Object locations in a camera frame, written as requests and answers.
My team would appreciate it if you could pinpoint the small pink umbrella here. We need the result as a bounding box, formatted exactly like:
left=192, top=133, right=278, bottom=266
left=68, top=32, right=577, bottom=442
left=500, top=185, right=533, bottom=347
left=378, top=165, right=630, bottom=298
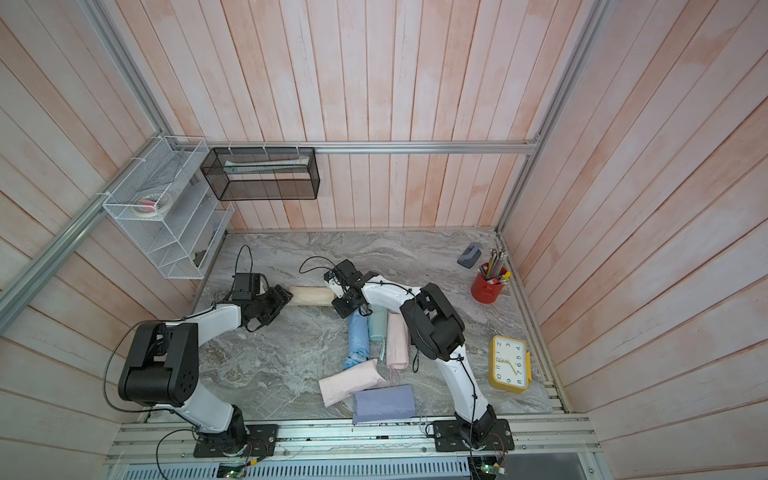
left=385, top=313, right=410, bottom=371

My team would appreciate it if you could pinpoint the tape roll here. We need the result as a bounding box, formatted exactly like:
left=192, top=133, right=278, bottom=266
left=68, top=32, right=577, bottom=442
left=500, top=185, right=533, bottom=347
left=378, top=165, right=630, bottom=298
left=130, top=191, right=174, bottom=219

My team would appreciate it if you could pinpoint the white wire shelf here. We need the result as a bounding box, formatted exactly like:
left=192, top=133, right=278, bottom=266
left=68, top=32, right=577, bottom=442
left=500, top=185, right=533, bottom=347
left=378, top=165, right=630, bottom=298
left=103, top=136, right=234, bottom=280

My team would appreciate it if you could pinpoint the beige umbrella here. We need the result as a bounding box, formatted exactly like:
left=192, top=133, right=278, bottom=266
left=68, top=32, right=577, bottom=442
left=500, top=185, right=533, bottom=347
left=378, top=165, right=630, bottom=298
left=288, top=286, right=336, bottom=307

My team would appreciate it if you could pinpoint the black mesh basket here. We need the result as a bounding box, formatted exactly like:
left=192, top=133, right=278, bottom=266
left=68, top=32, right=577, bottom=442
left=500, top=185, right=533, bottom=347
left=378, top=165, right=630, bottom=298
left=201, top=147, right=321, bottom=201

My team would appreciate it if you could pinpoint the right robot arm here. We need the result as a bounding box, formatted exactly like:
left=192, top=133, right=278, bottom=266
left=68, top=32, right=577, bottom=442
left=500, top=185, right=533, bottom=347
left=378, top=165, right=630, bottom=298
left=323, top=260, right=497, bottom=449

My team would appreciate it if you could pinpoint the red pencil cup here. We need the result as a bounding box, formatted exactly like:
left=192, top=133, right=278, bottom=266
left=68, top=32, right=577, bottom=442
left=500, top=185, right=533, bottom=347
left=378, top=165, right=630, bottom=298
left=471, top=249, right=512, bottom=305

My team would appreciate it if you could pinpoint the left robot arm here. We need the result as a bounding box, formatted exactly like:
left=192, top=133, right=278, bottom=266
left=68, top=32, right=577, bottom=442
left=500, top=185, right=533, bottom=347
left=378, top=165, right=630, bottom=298
left=118, top=273, right=293, bottom=455

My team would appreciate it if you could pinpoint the large pink umbrella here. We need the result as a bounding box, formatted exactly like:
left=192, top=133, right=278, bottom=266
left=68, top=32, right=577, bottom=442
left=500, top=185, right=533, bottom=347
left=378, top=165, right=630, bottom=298
left=319, top=359, right=385, bottom=407

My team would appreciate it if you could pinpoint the blue umbrella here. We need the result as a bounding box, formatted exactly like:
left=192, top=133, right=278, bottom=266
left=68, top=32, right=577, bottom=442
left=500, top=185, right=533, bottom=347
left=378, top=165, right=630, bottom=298
left=343, top=311, right=370, bottom=370

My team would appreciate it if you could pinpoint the grey stapler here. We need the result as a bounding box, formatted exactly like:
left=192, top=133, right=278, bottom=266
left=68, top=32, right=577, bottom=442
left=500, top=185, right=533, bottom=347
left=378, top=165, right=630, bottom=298
left=457, top=242, right=482, bottom=269

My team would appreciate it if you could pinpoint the yellow alarm clock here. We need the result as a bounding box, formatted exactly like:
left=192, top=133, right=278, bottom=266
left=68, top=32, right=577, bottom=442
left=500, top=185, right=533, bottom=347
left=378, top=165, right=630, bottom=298
left=489, top=335, right=533, bottom=394

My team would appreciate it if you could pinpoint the mint green umbrella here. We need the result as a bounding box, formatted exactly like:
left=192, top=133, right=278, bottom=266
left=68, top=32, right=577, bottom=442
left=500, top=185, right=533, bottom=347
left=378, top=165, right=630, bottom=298
left=369, top=306, right=388, bottom=361

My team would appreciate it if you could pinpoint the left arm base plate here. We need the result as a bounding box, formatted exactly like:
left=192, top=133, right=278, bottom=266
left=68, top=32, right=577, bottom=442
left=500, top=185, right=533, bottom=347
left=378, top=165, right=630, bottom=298
left=193, top=424, right=279, bottom=459

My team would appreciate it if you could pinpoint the black umbrella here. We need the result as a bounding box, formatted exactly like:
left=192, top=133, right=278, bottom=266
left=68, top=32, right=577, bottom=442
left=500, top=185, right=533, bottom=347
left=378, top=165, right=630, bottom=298
left=411, top=352, right=420, bottom=373

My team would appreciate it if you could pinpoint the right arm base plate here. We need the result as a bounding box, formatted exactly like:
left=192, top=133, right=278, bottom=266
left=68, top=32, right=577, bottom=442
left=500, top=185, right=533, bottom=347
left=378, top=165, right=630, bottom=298
left=430, top=419, right=515, bottom=453

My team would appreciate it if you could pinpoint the lavender umbrella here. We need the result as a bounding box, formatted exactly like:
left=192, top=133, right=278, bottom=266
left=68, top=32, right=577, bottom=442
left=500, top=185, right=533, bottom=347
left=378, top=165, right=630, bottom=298
left=353, top=385, right=416, bottom=424

